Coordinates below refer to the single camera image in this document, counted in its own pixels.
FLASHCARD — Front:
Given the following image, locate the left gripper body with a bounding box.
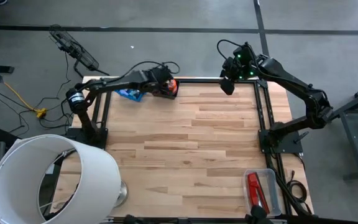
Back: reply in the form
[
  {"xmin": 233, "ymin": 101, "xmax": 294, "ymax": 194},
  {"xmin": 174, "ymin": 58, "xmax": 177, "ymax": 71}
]
[{"xmin": 149, "ymin": 66, "xmax": 174, "ymax": 95}]

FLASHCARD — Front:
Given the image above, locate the white lamp shade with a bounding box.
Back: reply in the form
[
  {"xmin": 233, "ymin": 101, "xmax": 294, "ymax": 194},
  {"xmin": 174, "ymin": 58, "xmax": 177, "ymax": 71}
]
[{"xmin": 0, "ymin": 133, "xmax": 123, "ymax": 224}]

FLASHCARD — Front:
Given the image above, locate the red stapler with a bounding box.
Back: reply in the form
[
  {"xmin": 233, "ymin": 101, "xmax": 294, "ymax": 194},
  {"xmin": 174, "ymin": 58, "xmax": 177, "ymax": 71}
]
[{"xmin": 247, "ymin": 172, "xmax": 270, "ymax": 209}]

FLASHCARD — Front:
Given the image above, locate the black plastic bin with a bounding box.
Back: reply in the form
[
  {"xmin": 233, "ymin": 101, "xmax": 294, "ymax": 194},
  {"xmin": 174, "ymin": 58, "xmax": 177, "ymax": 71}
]
[{"xmin": 152, "ymin": 77, "xmax": 180, "ymax": 101}]

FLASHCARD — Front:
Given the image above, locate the metal lamp base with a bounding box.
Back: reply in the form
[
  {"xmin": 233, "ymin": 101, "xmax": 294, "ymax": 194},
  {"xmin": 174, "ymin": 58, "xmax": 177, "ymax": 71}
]
[{"xmin": 114, "ymin": 179, "xmax": 129, "ymax": 208}]

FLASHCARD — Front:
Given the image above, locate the orange red tape roll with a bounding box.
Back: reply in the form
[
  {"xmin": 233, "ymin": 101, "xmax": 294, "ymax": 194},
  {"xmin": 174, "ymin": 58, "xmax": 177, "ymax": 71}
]
[{"xmin": 167, "ymin": 78, "xmax": 178, "ymax": 96}]

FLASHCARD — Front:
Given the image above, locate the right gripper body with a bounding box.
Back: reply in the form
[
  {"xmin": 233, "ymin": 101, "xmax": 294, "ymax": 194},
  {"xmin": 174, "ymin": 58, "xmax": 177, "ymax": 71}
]
[{"xmin": 229, "ymin": 43, "xmax": 257, "ymax": 82}]

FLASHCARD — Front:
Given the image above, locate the black fan power cable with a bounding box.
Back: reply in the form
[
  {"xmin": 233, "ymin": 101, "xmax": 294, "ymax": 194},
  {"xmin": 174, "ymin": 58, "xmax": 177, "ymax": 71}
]
[{"xmin": 34, "ymin": 49, "xmax": 73, "ymax": 110}]

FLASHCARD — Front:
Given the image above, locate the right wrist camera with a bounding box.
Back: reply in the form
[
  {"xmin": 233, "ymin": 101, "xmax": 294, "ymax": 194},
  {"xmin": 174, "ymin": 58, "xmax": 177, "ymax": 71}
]
[{"xmin": 221, "ymin": 57, "xmax": 236, "ymax": 78}]

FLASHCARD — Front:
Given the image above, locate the black wire fan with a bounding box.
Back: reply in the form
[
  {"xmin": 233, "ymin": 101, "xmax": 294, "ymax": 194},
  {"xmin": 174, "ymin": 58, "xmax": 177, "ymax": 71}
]
[{"xmin": 48, "ymin": 24, "xmax": 111, "ymax": 78}]

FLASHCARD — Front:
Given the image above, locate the black camera cable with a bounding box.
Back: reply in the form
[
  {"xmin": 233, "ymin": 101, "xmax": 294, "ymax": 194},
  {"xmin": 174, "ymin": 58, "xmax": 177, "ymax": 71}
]
[
  {"xmin": 216, "ymin": 39, "xmax": 242, "ymax": 62},
  {"xmin": 116, "ymin": 60, "xmax": 181, "ymax": 83}
]

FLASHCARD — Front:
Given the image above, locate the black aluminium table frame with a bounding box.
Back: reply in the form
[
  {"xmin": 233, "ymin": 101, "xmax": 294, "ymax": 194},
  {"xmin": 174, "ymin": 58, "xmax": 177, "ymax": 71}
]
[{"xmin": 93, "ymin": 76, "xmax": 316, "ymax": 224}]

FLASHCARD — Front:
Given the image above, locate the coiled black cable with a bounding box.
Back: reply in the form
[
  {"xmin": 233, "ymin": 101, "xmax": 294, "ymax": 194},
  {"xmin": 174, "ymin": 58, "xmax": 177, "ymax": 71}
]
[{"xmin": 287, "ymin": 169, "xmax": 308, "ymax": 205}]

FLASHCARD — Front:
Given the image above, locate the black cable bundle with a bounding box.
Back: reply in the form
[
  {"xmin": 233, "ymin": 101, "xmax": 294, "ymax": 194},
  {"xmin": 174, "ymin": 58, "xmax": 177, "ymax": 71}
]
[{"xmin": 267, "ymin": 151, "xmax": 318, "ymax": 217}]

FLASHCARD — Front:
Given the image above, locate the yellow extension cable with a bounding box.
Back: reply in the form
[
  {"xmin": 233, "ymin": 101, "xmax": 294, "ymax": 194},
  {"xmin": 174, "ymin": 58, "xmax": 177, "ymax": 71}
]
[{"xmin": 3, "ymin": 81, "xmax": 47, "ymax": 119}]

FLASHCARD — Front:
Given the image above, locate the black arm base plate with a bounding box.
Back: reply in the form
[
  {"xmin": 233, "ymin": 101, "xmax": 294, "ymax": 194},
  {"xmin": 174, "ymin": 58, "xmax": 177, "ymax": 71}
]
[
  {"xmin": 64, "ymin": 126, "xmax": 109, "ymax": 150},
  {"xmin": 258, "ymin": 128, "xmax": 305, "ymax": 154}
]

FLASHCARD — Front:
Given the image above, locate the blue plastic bin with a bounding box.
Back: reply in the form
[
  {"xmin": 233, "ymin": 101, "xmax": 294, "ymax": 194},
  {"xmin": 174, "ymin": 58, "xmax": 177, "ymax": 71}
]
[{"xmin": 114, "ymin": 88, "xmax": 147, "ymax": 103}]

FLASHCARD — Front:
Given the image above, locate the clear plastic container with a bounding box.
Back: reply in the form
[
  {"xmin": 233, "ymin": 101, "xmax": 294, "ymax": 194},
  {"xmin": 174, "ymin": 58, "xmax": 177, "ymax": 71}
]
[{"xmin": 242, "ymin": 168, "xmax": 283, "ymax": 217}]

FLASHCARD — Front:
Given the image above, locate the black right camera cable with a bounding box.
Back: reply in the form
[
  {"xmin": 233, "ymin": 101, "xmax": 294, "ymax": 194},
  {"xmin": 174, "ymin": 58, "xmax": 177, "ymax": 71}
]
[{"xmin": 216, "ymin": 39, "xmax": 242, "ymax": 62}]

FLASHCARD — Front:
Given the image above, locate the black left camera cable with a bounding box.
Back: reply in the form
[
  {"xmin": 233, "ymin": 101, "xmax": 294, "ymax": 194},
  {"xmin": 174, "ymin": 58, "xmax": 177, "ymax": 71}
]
[{"xmin": 116, "ymin": 60, "xmax": 181, "ymax": 83}]

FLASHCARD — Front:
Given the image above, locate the dark metal stand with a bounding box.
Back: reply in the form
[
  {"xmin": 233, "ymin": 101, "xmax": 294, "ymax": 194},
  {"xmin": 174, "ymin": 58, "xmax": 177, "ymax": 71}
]
[{"xmin": 323, "ymin": 80, "xmax": 358, "ymax": 182}]

